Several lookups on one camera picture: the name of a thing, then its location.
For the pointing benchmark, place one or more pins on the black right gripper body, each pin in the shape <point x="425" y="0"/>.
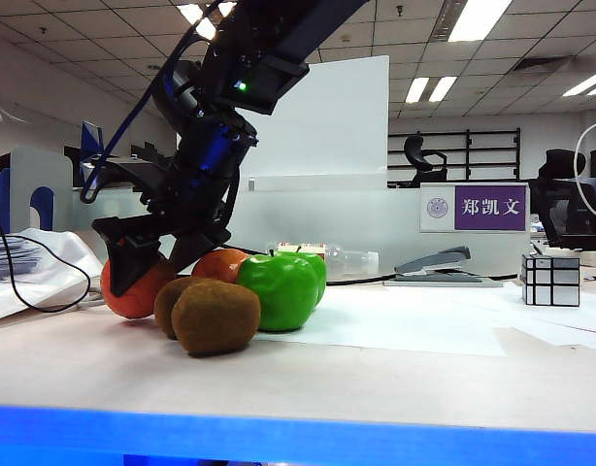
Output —
<point x="210" y="165"/>

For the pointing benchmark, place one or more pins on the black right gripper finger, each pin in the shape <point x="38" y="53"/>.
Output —
<point x="196" y="247"/>
<point x="128" y="257"/>

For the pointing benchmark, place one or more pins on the glossy plastic orange fruit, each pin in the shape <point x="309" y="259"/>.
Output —
<point x="142" y="301"/>
<point x="225" y="269"/>

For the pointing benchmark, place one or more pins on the brown fuzzy kiwi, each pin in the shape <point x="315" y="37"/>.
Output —
<point x="166" y="303"/>
<point x="215" y="320"/>

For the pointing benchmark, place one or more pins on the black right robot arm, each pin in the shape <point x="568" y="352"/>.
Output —
<point x="288" y="34"/>

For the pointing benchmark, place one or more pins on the white plastic bag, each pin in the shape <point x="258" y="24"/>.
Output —
<point x="70" y="252"/>

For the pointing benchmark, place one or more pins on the green plastic apple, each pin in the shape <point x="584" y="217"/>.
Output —
<point x="319" y="272"/>
<point x="278" y="296"/>

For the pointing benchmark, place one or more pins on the stack of printed papers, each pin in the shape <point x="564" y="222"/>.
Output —
<point x="11" y="262"/>

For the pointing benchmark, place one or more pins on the blue triangular trophy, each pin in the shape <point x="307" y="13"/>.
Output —
<point x="91" y="141"/>

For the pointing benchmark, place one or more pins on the white blue file holder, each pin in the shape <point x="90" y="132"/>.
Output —
<point x="41" y="170"/>

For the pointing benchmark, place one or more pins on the fluorescent ceiling light panel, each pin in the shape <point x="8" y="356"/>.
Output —
<point x="442" y="89"/>
<point x="417" y="90"/>
<point x="477" y="19"/>
<point x="191" y="13"/>
<point x="586" y="83"/>
<point x="226" y="7"/>

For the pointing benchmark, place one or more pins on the clear bottle with red label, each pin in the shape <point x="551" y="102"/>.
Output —
<point x="351" y="262"/>

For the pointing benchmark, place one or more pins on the frosted desk partition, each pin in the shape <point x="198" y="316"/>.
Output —
<point x="366" y="228"/>

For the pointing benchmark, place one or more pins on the black office chair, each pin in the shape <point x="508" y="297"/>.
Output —
<point x="414" y="148"/>
<point x="560" y="165"/>

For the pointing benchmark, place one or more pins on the grey stapler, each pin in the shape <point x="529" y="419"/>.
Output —
<point x="434" y="262"/>

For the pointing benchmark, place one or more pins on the white paper sheet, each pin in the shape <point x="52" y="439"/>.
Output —
<point x="570" y="325"/>
<point x="424" y="325"/>

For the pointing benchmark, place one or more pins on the black shelf rack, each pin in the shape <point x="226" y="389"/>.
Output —
<point x="468" y="155"/>

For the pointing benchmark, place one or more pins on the purple white name plate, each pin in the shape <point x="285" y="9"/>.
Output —
<point x="489" y="209"/>

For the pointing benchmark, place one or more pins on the ceiling air vent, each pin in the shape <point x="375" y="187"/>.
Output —
<point x="540" y="65"/>

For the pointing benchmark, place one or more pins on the silver mirror cube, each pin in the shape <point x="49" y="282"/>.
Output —
<point x="550" y="281"/>

